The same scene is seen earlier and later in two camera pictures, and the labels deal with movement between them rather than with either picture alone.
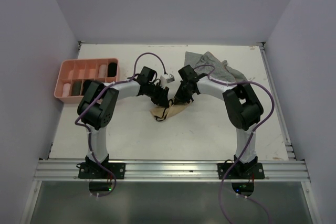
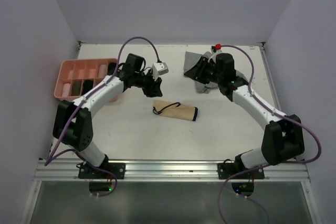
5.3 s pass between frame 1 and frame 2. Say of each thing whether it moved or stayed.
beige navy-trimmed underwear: moved
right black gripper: moved
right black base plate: stayed
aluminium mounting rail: stayed
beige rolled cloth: stayed
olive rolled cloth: stayed
